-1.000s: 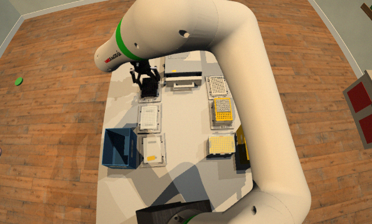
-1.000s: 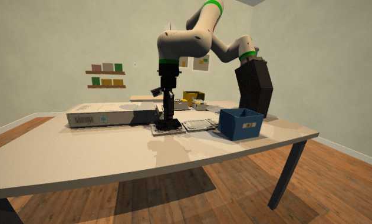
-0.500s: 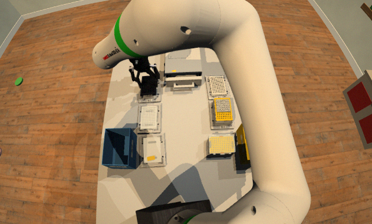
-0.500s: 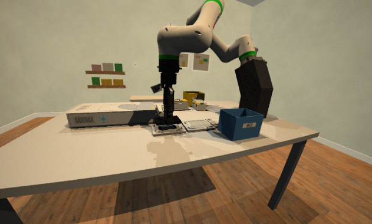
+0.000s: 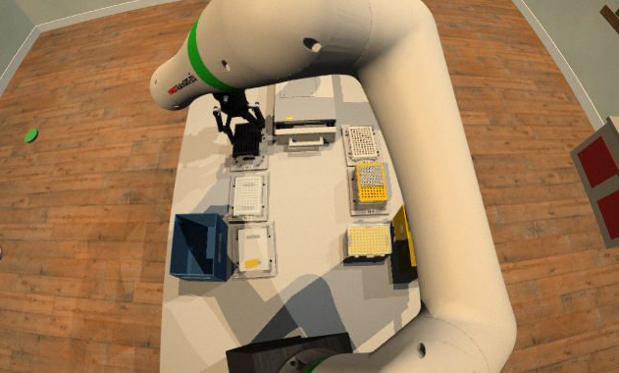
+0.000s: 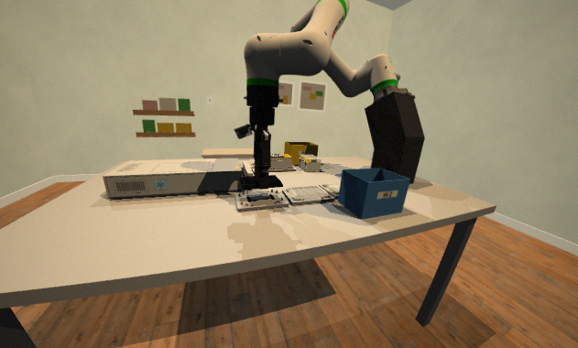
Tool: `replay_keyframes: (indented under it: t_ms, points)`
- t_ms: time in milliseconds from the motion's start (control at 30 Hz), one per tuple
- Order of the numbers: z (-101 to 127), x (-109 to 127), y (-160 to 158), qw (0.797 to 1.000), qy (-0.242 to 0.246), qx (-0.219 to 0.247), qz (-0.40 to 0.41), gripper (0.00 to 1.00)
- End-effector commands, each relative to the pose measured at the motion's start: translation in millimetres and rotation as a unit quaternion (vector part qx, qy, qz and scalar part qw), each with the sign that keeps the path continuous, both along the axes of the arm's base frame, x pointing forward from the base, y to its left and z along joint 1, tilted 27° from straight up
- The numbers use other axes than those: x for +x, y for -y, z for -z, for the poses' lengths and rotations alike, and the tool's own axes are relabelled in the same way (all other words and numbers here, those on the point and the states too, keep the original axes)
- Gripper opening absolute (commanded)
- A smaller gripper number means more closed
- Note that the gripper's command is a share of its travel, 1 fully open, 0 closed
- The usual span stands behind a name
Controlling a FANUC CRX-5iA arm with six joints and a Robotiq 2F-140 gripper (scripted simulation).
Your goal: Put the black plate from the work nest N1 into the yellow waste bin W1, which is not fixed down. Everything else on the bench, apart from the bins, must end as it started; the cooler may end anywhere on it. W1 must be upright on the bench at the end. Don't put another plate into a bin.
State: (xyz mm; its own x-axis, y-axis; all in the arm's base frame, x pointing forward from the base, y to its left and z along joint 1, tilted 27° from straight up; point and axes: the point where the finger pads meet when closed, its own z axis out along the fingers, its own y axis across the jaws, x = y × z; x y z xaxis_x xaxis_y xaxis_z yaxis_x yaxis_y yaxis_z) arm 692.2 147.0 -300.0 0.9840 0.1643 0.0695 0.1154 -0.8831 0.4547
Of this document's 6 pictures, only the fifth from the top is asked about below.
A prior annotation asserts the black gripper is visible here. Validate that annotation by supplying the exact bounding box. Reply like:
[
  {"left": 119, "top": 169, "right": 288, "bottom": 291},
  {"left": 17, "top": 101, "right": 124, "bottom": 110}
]
[{"left": 213, "top": 92, "right": 265, "bottom": 145}]

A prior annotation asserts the yellow open-top bin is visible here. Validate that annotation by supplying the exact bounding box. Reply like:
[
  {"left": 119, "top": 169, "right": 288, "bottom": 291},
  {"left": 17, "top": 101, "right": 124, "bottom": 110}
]
[{"left": 393, "top": 204, "right": 417, "bottom": 274}]

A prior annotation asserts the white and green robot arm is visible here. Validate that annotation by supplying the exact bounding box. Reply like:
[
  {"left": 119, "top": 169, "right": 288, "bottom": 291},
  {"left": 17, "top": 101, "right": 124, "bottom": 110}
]
[{"left": 150, "top": 0, "right": 517, "bottom": 373}]

